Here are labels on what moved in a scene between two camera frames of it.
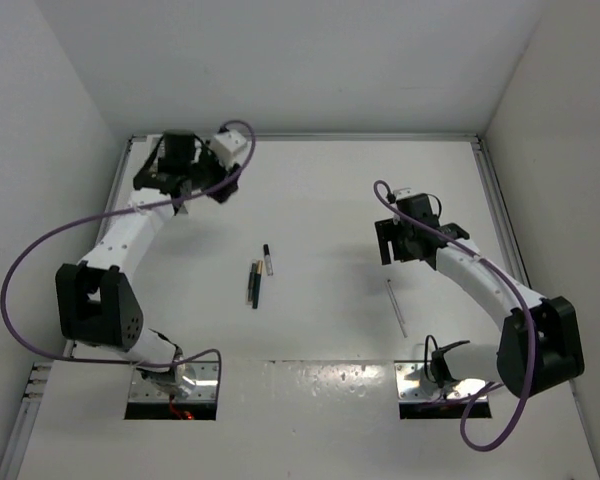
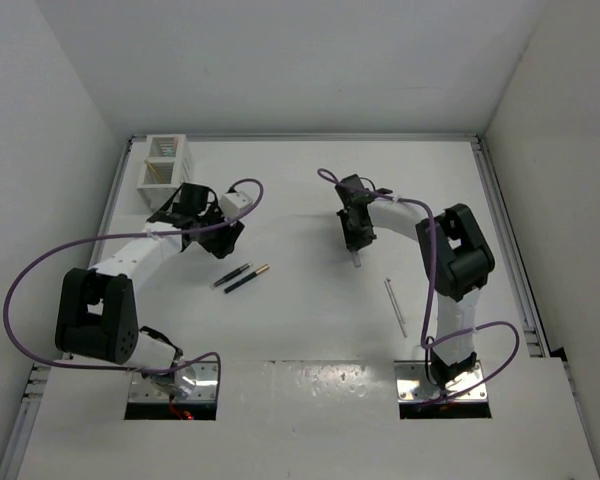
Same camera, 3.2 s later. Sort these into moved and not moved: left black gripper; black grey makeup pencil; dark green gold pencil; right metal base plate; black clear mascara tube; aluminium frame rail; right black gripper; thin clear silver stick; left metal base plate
Moved: left black gripper; black clear mascara tube; dark green gold pencil; right black gripper; black grey makeup pencil
Not moved: thin clear silver stick; aluminium frame rail; right metal base plate; left metal base plate
